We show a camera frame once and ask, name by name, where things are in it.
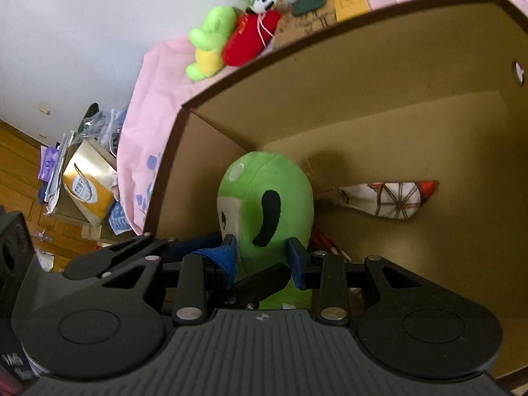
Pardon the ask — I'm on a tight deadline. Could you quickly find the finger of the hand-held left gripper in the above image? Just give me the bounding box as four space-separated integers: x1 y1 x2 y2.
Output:
63 234 179 280

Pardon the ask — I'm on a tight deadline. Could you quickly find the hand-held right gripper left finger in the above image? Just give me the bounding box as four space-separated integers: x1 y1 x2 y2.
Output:
102 234 240 326

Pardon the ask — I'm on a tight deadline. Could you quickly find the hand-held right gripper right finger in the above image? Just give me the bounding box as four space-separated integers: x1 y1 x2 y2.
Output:
287 237 421 324

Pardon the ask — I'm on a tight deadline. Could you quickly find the green round plush toy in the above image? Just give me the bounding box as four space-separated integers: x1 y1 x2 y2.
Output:
217 151 316 310

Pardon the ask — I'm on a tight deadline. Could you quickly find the brown cardboard box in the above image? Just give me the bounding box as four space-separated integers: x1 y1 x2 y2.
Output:
142 0 528 380

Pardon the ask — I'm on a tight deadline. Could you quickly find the blue and white packet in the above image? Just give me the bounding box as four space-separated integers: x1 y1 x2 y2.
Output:
108 202 131 236

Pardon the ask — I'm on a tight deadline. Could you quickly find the golden paper bag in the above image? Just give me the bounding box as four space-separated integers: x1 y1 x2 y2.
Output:
62 138 118 227

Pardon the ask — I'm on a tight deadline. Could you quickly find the purple packet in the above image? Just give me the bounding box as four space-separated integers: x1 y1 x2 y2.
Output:
38 146 62 182

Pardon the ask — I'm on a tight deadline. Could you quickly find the patterned white fabric pouch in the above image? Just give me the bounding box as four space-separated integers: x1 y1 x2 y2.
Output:
315 180 439 220

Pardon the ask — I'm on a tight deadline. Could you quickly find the clear plastic bags pile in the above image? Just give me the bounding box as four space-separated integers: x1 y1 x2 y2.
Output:
78 103 127 158

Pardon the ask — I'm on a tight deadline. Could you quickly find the pink printed bedsheet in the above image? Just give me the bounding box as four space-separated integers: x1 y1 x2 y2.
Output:
116 0 528 236

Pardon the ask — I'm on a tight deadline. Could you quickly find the lime and yellow plush toy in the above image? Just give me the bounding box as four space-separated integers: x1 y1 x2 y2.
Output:
185 5 239 82

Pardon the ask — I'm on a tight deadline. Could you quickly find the red plush toy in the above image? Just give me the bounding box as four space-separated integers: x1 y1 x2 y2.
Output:
221 10 281 67

